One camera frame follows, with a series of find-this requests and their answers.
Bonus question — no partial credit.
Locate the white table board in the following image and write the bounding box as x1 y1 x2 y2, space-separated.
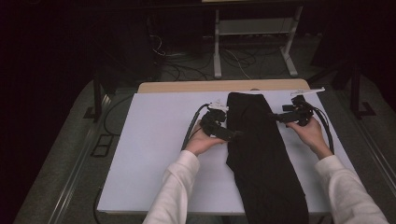
96 89 359 217

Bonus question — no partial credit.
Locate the black long-sleeved shirt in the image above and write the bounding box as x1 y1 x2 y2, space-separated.
225 91 310 224

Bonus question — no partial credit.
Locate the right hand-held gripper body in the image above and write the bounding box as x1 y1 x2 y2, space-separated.
281 87 327 127

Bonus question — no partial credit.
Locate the white metal stand frame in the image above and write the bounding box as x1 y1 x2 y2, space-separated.
212 5 304 79

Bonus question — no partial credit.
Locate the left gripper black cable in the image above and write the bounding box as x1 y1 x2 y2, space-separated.
180 103 211 152

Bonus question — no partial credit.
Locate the white floor cable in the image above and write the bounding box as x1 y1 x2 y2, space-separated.
223 49 252 80

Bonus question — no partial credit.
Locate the black metal stand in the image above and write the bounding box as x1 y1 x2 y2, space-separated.
82 70 117 123
310 61 376 120

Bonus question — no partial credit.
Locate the person's right hand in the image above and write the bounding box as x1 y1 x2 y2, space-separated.
285 116 334 161

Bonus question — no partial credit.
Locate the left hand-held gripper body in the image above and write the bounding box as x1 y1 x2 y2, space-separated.
199 101 233 139

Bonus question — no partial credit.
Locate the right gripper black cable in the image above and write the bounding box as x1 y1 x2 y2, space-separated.
306 104 336 156

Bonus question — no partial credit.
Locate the metal floor rail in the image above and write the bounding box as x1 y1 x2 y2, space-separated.
356 119 396 190
46 92 114 224

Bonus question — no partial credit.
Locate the person's left hand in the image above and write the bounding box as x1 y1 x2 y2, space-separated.
181 119 229 158

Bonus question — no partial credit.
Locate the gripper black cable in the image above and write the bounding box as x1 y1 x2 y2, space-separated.
306 104 336 156
180 103 211 152

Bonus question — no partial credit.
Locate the tangle of black floor cables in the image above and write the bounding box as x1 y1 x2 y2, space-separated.
148 34 219 82

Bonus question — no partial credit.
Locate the black floor outlet frame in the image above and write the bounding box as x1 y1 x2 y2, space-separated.
90 133 115 159

